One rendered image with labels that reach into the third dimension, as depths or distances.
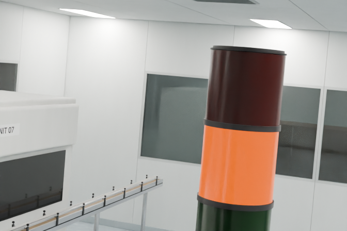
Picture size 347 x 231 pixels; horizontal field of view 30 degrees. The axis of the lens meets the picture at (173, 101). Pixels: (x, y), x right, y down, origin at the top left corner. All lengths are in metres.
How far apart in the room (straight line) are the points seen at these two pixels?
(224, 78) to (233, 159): 0.05
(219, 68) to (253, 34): 8.16
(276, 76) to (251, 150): 0.05
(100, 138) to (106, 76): 0.90
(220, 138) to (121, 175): 8.82
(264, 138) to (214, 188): 0.04
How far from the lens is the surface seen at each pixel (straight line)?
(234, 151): 0.41
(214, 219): 0.42
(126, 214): 9.29
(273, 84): 0.41
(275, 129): 0.41
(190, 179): 8.86
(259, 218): 0.42
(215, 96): 0.41
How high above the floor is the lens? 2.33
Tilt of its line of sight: 3 degrees down
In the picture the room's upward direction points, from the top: 5 degrees clockwise
